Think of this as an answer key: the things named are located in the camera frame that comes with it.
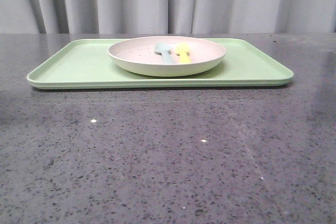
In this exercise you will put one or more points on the cream round plate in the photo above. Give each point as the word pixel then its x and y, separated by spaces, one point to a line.
pixel 137 55

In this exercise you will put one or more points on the yellow plastic fork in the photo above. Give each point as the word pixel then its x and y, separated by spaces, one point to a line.
pixel 183 50

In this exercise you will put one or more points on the light blue plastic spoon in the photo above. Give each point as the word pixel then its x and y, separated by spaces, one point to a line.
pixel 164 50

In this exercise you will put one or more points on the light green rectangular tray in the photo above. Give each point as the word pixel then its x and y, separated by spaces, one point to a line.
pixel 86 64

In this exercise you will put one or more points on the grey pleated curtain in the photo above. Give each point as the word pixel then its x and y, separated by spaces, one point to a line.
pixel 166 16

